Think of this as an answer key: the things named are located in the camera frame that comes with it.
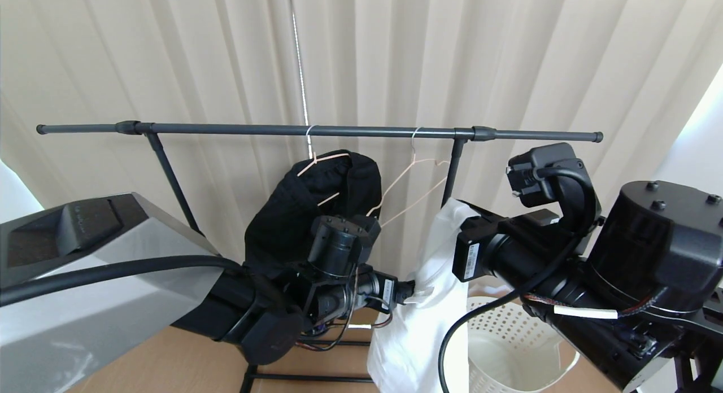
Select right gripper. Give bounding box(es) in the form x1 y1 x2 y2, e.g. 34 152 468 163
452 201 565 287

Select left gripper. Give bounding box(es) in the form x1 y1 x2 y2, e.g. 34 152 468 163
357 270 400 317

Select white printed T-shirt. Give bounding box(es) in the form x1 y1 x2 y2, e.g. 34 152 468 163
367 198 482 393

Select pink clothes hanger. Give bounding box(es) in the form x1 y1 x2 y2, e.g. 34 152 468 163
366 128 451 227
298 125 351 207

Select black shorts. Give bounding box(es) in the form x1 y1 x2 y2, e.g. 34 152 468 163
244 149 383 281

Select white laundry basket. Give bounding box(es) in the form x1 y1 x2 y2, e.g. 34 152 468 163
466 296 581 393

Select black clothes rack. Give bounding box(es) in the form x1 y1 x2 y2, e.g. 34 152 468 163
37 120 604 393

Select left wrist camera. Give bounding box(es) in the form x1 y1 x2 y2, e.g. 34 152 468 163
347 214 383 252

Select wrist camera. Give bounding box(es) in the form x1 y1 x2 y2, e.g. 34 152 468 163
347 214 383 252
506 143 600 235

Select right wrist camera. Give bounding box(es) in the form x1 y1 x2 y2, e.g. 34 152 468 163
506 143 600 235

